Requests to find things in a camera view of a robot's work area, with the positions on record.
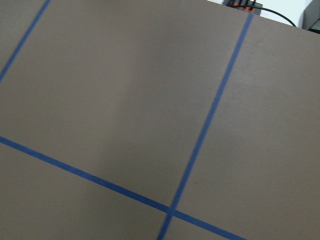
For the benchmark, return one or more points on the black equipment box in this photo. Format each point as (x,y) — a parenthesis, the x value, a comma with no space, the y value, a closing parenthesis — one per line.
(311,17)

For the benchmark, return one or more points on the black power strip with cables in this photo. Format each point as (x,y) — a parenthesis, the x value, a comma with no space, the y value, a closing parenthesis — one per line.
(253,7)

